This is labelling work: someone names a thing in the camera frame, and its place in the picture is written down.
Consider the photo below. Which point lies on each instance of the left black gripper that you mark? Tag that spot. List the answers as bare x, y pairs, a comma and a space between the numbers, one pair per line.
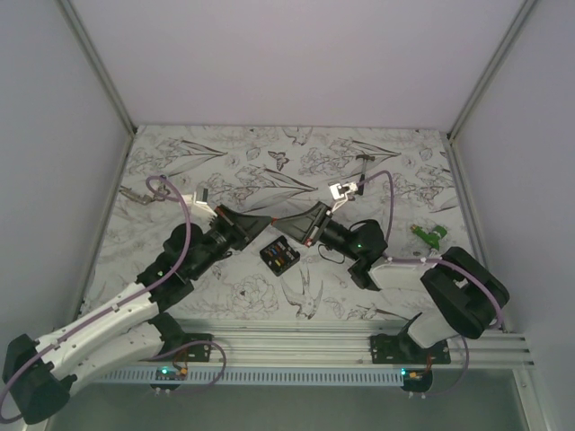
254, 225

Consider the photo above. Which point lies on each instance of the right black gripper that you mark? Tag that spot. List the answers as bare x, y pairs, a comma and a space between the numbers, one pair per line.
306, 226

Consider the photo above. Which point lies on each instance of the black fuse box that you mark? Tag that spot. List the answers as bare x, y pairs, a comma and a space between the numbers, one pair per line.
279, 256

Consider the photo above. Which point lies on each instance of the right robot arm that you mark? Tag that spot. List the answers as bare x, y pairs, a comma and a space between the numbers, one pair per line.
466, 299

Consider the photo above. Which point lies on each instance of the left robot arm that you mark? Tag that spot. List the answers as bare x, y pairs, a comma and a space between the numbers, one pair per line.
41, 375

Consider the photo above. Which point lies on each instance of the small hammer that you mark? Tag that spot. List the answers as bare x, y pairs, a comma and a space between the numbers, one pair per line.
366, 159

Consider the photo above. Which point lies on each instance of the metal latch with blue knob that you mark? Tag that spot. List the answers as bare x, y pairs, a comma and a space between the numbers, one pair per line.
157, 187

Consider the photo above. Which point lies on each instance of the floral patterned mat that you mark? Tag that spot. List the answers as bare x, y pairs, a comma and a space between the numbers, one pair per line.
281, 172

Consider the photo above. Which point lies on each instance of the green connector part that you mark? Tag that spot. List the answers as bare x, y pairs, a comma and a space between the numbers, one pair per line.
433, 237

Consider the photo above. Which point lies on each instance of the left controller board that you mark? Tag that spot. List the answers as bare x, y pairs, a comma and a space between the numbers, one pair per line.
168, 379

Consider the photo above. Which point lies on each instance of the controller board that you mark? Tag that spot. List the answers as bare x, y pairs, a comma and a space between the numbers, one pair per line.
168, 379
416, 381

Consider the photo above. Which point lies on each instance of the right controller board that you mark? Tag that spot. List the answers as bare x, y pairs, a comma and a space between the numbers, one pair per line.
416, 381

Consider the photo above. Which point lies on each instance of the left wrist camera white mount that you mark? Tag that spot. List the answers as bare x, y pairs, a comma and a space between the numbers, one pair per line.
200, 207

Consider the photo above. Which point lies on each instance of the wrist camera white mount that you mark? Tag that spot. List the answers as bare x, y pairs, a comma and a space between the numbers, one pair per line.
200, 207
342, 194

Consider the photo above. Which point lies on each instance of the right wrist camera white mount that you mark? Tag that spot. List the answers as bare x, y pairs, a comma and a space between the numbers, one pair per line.
342, 194

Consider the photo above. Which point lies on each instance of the aluminium rail frame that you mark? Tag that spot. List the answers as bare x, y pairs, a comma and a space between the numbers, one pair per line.
334, 343

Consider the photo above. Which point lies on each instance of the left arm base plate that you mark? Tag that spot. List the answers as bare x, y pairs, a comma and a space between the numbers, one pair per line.
188, 348

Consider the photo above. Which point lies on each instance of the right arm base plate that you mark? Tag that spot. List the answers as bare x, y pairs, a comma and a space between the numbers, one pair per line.
401, 349

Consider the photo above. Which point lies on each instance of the slotted cable duct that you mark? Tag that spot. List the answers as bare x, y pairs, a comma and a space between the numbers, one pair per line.
236, 375

